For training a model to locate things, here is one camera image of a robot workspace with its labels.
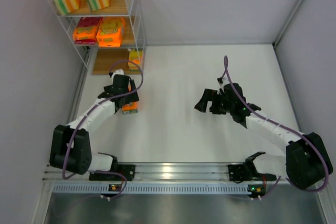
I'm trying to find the slim orange sponge box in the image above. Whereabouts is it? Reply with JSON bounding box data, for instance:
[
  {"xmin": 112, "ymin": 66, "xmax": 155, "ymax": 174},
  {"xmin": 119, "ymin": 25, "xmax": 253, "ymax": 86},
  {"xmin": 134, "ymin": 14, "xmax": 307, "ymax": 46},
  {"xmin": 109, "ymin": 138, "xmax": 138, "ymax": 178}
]
[{"xmin": 122, "ymin": 79, "xmax": 139, "ymax": 114}]

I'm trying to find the orange box with barcode label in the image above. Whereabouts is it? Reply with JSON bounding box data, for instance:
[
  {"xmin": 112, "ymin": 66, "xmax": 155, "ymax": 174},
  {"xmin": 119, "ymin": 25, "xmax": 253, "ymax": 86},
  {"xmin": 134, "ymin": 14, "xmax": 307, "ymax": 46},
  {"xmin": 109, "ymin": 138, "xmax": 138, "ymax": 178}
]
[{"xmin": 128, "ymin": 49, "xmax": 142, "ymax": 72}]

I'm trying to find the yellow smiley sponge orange box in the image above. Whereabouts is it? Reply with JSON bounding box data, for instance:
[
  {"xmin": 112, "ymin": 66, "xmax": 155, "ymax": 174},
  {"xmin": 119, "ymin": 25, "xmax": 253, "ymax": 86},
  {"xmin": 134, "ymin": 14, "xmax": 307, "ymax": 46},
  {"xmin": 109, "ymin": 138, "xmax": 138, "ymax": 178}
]
[{"xmin": 96, "ymin": 17, "xmax": 125, "ymax": 47}]

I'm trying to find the pink sponge orange box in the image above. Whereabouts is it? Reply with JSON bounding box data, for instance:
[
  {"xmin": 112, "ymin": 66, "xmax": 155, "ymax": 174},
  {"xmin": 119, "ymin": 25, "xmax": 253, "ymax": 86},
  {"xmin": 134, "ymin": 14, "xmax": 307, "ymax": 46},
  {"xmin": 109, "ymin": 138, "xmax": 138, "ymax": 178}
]
[{"xmin": 72, "ymin": 17, "xmax": 102, "ymax": 45}]

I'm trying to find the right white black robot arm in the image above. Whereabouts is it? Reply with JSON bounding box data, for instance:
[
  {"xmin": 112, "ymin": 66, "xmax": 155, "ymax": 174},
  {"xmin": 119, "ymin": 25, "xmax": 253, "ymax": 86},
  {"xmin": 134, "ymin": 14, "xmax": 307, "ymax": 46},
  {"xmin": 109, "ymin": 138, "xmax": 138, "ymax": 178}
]
[{"xmin": 194, "ymin": 83, "xmax": 333, "ymax": 190}]

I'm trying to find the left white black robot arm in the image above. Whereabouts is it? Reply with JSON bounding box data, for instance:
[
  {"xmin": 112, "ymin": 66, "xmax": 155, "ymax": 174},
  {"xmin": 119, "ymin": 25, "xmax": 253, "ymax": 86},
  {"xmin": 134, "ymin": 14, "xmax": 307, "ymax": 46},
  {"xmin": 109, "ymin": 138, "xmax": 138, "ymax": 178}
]
[{"xmin": 49, "ymin": 73, "xmax": 139, "ymax": 175}]

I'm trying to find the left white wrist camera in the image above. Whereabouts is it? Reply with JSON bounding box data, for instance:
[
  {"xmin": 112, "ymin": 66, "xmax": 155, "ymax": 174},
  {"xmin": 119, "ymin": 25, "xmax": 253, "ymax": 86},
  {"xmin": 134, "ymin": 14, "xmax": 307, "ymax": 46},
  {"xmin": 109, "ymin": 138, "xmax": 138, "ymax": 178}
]
[{"xmin": 109, "ymin": 69, "xmax": 124, "ymax": 80}]

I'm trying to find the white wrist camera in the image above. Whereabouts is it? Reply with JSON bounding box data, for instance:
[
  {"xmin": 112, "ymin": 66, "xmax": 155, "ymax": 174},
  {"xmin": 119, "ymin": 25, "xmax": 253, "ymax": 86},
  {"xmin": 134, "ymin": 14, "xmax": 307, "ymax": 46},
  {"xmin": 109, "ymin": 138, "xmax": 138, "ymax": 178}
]
[
  {"xmin": 109, "ymin": 69, "xmax": 124, "ymax": 80},
  {"xmin": 217, "ymin": 77, "xmax": 229, "ymax": 87}
]

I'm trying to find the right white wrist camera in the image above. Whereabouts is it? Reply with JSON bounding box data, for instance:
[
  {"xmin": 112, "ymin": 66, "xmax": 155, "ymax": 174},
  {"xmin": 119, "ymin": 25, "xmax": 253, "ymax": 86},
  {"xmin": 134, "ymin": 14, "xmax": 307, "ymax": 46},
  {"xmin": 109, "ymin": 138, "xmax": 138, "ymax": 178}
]
[{"xmin": 217, "ymin": 77, "xmax": 229, "ymax": 87}]

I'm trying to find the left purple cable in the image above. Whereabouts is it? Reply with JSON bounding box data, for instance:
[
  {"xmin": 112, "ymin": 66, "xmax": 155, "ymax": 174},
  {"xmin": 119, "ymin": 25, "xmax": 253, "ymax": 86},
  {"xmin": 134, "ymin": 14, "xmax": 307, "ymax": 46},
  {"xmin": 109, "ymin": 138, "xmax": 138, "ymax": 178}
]
[{"xmin": 61, "ymin": 60, "xmax": 144, "ymax": 180}]

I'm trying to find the white wire wooden shelf unit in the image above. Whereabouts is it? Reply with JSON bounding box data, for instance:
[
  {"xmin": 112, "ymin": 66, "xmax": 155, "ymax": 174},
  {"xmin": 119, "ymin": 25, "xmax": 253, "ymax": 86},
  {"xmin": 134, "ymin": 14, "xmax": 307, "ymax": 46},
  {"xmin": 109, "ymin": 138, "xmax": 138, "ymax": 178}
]
[{"xmin": 47, "ymin": 0, "xmax": 146, "ymax": 74}]

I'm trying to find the aluminium mounting rail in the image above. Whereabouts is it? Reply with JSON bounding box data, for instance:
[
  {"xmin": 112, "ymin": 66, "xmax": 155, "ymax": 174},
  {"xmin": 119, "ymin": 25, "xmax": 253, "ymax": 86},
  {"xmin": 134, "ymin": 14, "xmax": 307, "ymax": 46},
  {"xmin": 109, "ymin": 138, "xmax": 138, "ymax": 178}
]
[{"xmin": 43, "ymin": 162, "xmax": 276, "ymax": 182}]

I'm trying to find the grey slotted cable duct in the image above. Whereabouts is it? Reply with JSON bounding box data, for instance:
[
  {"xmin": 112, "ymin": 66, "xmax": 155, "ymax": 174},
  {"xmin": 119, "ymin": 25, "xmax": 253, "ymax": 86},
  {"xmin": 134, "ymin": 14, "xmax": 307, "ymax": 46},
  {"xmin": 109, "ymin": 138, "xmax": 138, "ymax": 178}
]
[{"xmin": 52, "ymin": 183, "xmax": 265, "ymax": 195}]

